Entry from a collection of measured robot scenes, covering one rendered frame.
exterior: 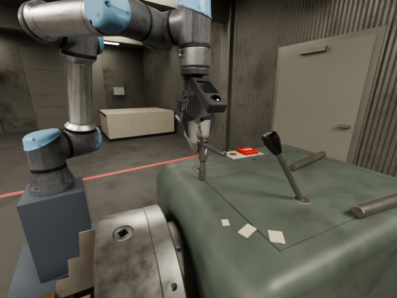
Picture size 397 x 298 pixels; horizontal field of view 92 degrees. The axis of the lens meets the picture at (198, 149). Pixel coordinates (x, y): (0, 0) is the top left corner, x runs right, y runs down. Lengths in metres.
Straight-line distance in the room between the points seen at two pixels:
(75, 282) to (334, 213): 0.51
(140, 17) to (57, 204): 0.71
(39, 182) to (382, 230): 0.98
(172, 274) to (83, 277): 0.20
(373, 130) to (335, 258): 2.87
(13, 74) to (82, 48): 8.93
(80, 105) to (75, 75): 0.11
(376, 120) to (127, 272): 3.07
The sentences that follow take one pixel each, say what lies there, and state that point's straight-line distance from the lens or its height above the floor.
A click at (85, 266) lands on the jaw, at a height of 1.15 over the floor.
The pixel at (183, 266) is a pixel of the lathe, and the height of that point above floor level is 1.17.
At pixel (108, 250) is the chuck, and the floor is 1.23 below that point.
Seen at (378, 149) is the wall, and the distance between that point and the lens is 3.20.
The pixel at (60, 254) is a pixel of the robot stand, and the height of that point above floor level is 0.85.
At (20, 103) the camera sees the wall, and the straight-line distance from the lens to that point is 9.74.
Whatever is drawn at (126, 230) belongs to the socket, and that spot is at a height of 1.24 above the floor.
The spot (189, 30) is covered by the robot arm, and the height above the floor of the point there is 1.60.
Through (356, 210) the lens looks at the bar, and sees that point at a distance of 0.47.
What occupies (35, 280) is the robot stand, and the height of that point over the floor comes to 0.75.
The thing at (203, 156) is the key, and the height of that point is 1.32.
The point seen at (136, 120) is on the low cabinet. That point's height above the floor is 0.59.
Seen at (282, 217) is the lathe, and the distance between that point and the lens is 0.40.
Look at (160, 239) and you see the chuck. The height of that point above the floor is 1.23.
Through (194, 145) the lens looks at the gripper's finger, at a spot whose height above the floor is 1.34.
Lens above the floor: 1.48
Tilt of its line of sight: 17 degrees down
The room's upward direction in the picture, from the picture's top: straight up
